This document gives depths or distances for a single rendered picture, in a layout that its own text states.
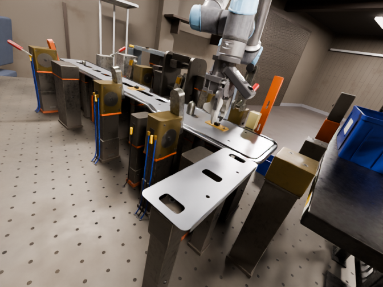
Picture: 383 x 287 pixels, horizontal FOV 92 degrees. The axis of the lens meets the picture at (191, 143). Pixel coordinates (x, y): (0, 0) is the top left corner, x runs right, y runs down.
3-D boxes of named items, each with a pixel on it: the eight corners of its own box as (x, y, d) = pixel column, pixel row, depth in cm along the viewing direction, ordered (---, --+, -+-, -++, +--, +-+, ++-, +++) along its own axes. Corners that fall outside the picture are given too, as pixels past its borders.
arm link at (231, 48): (250, 45, 56) (239, 40, 50) (245, 61, 58) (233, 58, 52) (228, 41, 60) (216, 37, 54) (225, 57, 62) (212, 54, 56)
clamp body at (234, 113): (208, 175, 90) (229, 106, 75) (218, 168, 98) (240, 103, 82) (219, 182, 87) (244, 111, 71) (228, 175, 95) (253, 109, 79)
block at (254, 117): (222, 187, 84) (250, 111, 68) (225, 184, 87) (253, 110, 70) (228, 191, 82) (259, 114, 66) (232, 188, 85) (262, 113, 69)
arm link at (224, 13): (227, 13, 66) (221, 4, 56) (258, 19, 64) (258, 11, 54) (221, 38, 70) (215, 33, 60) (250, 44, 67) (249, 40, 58)
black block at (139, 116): (118, 184, 73) (121, 114, 59) (139, 175, 80) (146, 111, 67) (126, 192, 70) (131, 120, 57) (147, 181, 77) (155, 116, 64)
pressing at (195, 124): (50, 58, 115) (49, 56, 114) (87, 62, 132) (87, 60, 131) (257, 168, 47) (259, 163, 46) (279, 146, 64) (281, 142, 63)
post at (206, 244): (187, 245, 56) (211, 167, 43) (196, 234, 60) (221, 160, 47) (200, 257, 53) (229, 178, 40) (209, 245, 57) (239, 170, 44)
